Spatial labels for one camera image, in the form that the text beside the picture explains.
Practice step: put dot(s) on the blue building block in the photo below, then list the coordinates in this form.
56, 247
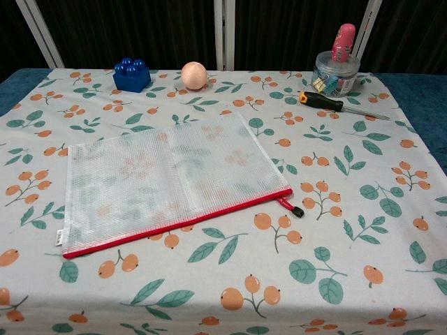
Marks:
131, 77

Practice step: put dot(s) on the blue table mat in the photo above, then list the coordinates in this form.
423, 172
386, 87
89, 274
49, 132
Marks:
419, 94

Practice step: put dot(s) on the clear jar of binder clips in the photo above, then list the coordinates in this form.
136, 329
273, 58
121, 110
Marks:
336, 76

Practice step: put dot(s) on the white mesh zipper pouch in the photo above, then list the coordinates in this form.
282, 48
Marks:
146, 185

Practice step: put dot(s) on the floral fruit print tablecloth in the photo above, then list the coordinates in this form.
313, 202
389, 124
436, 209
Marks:
314, 209

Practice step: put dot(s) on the peach pink ball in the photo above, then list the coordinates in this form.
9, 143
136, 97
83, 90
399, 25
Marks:
194, 76

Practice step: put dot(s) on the white metal frame post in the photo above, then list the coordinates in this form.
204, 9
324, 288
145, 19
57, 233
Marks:
366, 26
224, 33
38, 28

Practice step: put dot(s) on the pink patterned bottle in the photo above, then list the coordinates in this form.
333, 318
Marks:
342, 42

